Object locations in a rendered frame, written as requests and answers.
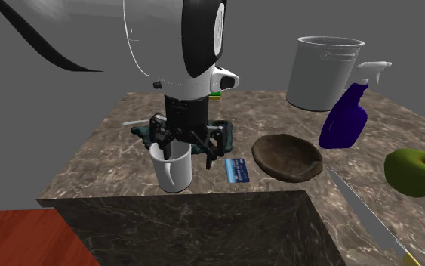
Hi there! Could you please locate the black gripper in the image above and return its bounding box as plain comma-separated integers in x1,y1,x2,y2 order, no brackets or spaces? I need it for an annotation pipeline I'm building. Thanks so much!
149,94,224,171

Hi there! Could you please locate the white mug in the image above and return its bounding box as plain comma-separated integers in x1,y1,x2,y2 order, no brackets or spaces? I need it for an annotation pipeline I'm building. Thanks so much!
149,141,193,194

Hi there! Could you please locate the dark green crumpled cloth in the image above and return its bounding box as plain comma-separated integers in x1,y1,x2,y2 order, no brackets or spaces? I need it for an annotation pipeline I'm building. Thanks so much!
131,119,233,156

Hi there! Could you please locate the thin white stick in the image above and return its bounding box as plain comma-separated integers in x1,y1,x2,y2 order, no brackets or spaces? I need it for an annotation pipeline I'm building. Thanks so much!
121,118,151,126

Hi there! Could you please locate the blue card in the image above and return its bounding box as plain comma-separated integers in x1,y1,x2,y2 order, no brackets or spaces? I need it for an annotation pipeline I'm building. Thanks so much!
224,157,251,184

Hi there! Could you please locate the brown wooden bowl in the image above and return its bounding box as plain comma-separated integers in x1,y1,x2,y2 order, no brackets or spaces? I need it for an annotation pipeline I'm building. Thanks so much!
251,133,324,184

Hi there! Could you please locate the grey bucket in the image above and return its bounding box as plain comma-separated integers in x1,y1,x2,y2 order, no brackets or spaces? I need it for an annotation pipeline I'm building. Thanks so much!
285,36,366,113

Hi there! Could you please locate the blue spray bottle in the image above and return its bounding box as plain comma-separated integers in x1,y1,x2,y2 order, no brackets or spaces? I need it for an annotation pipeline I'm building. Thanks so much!
318,60,393,150

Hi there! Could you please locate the green apple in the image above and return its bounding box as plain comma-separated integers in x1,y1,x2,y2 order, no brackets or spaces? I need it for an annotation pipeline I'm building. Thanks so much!
383,147,425,198

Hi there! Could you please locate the knife with yellow handle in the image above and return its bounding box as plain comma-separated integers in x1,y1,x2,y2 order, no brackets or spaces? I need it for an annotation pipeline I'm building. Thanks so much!
325,167,423,266

